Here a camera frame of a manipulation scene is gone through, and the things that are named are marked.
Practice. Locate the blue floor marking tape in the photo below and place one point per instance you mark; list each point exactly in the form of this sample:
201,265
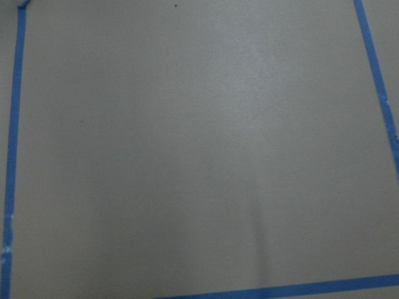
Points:
197,149

